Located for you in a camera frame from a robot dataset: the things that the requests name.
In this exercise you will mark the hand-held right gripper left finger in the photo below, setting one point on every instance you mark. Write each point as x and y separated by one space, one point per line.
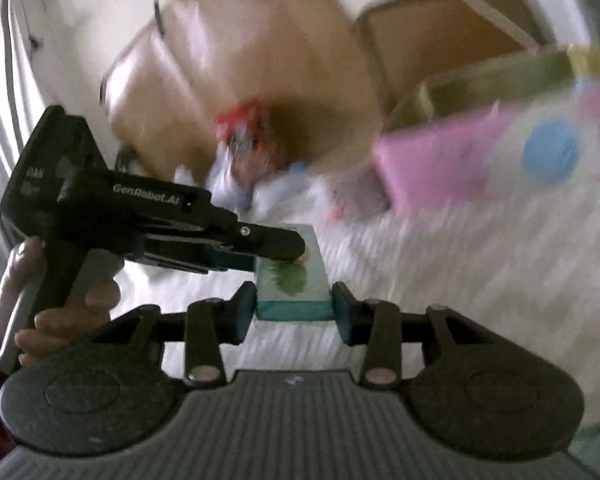
245 311

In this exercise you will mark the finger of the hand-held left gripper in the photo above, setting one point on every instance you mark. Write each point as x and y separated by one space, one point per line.
230 261
275 242

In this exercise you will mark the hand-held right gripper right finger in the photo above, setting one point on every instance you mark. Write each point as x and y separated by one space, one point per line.
345 316

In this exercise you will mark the blue sponge with leaf print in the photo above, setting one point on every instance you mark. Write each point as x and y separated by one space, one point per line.
300 306

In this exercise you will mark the pink tin box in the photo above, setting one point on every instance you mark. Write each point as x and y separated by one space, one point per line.
430 160

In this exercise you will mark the person's left hand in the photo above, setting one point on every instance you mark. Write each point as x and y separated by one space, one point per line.
65 321

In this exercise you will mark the clear plastic bag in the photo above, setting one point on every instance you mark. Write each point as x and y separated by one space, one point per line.
230 180

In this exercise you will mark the zigzag patterned cloth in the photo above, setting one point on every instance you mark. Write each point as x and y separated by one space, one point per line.
480 270

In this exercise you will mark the brown cardboard sheet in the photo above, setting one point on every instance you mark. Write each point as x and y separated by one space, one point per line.
230 35

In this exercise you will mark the brown tray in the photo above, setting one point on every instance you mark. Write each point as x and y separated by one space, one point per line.
430 35

